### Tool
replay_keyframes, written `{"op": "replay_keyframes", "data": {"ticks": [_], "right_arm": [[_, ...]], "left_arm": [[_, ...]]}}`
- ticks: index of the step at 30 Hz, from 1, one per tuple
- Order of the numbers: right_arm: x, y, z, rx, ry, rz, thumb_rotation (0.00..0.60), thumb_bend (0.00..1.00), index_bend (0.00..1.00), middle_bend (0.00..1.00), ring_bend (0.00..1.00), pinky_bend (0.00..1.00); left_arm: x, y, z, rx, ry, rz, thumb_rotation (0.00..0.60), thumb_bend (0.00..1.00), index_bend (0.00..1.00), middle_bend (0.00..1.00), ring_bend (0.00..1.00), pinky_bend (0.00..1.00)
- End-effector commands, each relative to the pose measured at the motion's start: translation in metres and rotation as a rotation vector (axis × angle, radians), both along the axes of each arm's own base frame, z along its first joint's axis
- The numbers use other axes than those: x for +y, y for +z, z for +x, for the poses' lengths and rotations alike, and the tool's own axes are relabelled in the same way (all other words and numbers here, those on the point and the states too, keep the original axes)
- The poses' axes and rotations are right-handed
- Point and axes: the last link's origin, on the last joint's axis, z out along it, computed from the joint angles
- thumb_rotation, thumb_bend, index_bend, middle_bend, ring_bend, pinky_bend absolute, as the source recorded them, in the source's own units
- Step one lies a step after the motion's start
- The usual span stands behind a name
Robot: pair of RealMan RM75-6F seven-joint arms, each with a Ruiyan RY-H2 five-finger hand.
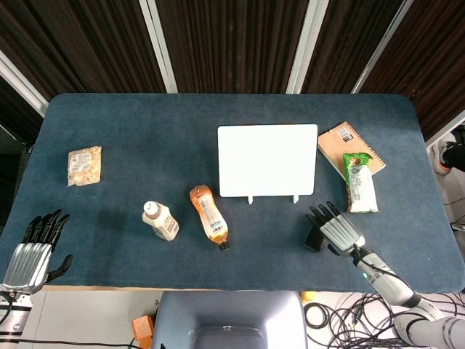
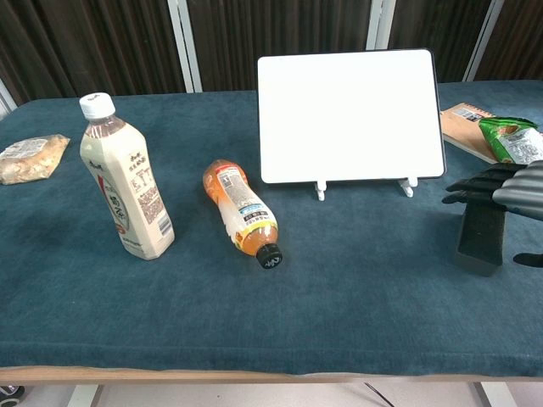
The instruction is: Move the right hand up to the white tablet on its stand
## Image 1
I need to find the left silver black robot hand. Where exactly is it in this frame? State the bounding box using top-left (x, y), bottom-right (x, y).
top-left (1, 209), bottom-right (73, 294)

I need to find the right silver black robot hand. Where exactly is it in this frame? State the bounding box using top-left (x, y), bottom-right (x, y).
top-left (305, 201), bottom-right (366, 257)

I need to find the white plastic board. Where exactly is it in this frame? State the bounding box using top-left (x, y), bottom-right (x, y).
top-left (217, 124), bottom-right (319, 204)

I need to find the green white snack bag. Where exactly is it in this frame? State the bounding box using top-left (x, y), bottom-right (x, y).
top-left (342, 152), bottom-right (379, 214)

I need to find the brown spiral notebook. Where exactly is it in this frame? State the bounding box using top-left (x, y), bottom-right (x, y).
top-left (318, 121), bottom-right (387, 179)

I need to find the clear packet of nuts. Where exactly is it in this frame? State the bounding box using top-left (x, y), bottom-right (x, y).
top-left (67, 145), bottom-right (102, 188)

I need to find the person's shoe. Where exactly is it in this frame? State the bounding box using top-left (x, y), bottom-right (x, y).
top-left (430, 132), bottom-right (457, 177)

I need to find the amber tea bottle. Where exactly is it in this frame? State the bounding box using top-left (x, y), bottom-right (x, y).
top-left (189, 185), bottom-right (232, 252)

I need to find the orange box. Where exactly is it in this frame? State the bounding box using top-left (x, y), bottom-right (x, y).
top-left (131, 314), bottom-right (155, 349)

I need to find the cream milk drink bottle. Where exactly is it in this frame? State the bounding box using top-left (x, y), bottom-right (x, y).
top-left (141, 201), bottom-right (180, 241)

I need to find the grey robot torso base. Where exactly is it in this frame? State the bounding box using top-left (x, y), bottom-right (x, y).
top-left (151, 290), bottom-right (309, 349)

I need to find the blue felt table mat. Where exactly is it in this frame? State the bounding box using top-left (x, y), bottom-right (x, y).
top-left (0, 92), bottom-right (465, 294)

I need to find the black cable tangle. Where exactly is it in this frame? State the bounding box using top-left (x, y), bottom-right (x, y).
top-left (303, 290), bottom-right (465, 349)

